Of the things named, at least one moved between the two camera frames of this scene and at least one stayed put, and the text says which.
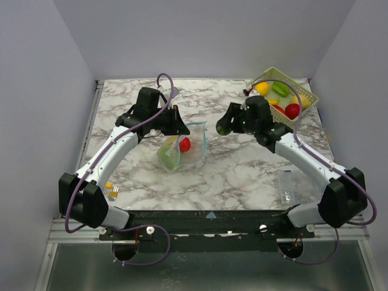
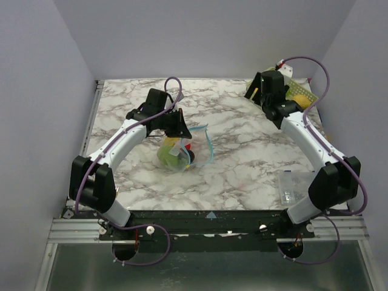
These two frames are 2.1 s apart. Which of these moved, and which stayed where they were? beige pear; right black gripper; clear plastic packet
Moved: right black gripper
Stayed: clear plastic packet; beige pear
